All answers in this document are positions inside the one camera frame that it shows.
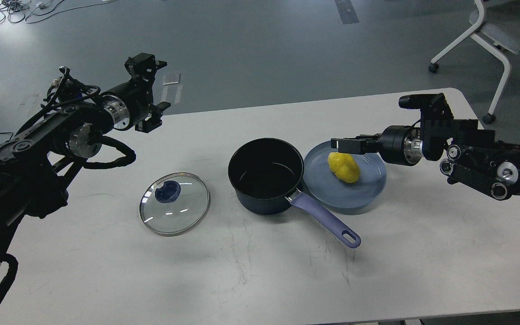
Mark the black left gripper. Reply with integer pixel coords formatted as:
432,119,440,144
101,53,171,133

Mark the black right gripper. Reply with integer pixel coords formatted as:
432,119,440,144
331,125,416,166

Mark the glass pot lid blue knob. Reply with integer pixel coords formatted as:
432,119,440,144
139,172,211,237

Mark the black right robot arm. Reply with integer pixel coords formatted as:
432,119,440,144
331,93,520,201

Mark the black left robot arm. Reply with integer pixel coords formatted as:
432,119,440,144
0,53,171,305

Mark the blue round plate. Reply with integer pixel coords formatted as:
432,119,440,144
303,141,387,211

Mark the dark blue saucepan purple handle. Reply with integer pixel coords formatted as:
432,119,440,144
227,138,362,248

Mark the cable bundle on floor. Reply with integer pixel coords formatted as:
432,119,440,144
0,0,116,30

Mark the white frame grey chair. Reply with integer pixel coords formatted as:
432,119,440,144
428,0,520,124

